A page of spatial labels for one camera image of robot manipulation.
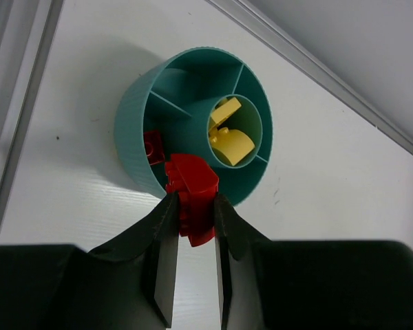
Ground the aluminium frame rail back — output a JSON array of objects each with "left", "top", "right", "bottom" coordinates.
[{"left": 208, "top": 0, "right": 413, "bottom": 155}]

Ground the aluminium frame rail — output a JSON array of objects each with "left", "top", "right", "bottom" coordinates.
[
  {"left": 0, "top": 1, "right": 63, "bottom": 229},
  {"left": 208, "top": 0, "right": 413, "bottom": 155}
]

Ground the yellow lego brick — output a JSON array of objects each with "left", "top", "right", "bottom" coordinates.
[
  {"left": 209, "top": 97, "right": 242, "bottom": 127},
  {"left": 209, "top": 127, "right": 255, "bottom": 166}
]

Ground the aluminium frame rail left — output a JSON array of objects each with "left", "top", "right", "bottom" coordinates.
[{"left": 0, "top": 1, "right": 63, "bottom": 229}]

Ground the red square lego brick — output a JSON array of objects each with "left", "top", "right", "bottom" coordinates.
[{"left": 143, "top": 130, "right": 165, "bottom": 166}]

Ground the red curved lego brick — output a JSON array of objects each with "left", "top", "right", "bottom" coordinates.
[{"left": 165, "top": 153, "right": 219, "bottom": 247}]

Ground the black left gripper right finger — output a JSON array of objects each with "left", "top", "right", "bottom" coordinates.
[{"left": 214, "top": 195, "right": 413, "bottom": 329}]

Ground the teal divided round container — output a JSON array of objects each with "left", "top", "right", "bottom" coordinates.
[{"left": 114, "top": 47, "right": 273, "bottom": 205}]

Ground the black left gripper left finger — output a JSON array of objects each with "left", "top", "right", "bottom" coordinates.
[{"left": 0, "top": 194, "right": 179, "bottom": 329}]

